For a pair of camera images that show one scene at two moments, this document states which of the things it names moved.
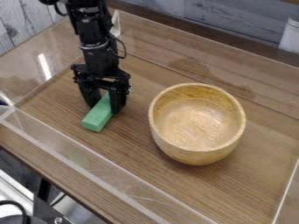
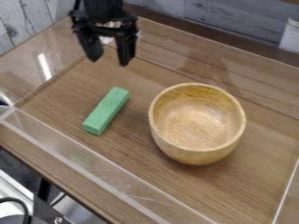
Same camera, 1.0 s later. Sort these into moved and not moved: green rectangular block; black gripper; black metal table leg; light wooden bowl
Moved: black gripper
Not moved: black metal table leg; green rectangular block; light wooden bowl
